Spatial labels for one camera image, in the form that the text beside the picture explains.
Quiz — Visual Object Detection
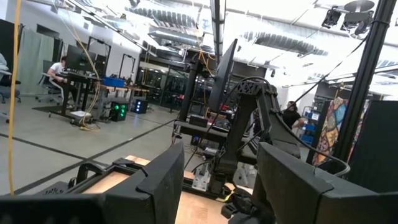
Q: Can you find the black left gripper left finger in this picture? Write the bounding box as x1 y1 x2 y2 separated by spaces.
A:
104 141 187 224

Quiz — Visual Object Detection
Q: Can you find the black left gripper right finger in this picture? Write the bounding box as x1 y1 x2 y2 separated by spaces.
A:
252 142 379 224

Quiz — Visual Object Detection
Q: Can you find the white office chair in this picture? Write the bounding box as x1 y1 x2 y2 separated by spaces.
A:
35 73 65 105

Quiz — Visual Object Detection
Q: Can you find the grey office chair with jacket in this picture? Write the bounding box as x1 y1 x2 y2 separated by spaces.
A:
0 52 22 105

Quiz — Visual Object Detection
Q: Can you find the metal shelf with blue bins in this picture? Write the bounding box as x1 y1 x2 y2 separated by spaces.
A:
300 105 321 146

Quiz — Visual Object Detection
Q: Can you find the colourful patterned fabric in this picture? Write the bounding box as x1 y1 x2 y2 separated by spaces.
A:
312 96 371 167

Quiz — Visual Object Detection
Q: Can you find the small black desk box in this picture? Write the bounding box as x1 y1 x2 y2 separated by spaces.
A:
188 114 208 128

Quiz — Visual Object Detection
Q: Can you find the person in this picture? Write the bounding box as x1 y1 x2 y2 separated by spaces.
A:
46 55 78 94
282 101 306 131

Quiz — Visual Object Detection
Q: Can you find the computer with blue lights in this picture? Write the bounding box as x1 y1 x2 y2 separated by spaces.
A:
132 98 149 114

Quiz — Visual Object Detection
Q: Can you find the computer with green lights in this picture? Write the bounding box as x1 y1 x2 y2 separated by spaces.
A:
110 101 129 122

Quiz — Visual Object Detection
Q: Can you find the black screen panel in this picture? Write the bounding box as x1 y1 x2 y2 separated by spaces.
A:
348 100 398 194

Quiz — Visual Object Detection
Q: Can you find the wooden workbench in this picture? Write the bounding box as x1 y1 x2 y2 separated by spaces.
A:
99 84 150 119

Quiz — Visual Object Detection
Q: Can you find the blue plastic bin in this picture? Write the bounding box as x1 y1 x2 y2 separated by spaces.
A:
101 77 126 88

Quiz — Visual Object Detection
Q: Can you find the black monitor on stand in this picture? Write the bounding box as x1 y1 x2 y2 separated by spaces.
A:
207 39 239 113

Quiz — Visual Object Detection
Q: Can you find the black standing desk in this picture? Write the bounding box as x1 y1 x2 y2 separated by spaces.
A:
48 72 103 121

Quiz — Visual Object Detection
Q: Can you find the black desktop monitor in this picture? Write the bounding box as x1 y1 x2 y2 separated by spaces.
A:
65 44 98 74

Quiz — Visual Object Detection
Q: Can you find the pale green curtain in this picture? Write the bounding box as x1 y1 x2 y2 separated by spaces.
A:
17 27 55 96

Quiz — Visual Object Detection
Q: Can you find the black partition panel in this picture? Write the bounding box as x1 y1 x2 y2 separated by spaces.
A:
0 18 24 82

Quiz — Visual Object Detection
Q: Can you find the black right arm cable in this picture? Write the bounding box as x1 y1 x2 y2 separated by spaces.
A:
270 108 351 178

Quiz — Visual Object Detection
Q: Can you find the black curved handle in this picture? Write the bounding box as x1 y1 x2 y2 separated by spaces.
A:
76 161 105 185

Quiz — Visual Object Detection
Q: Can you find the black upright rig post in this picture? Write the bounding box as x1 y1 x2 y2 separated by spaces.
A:
337 0 398 162

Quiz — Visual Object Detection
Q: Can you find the thick yellow hanging cable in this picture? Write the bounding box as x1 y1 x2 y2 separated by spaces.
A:
7 0 22 197

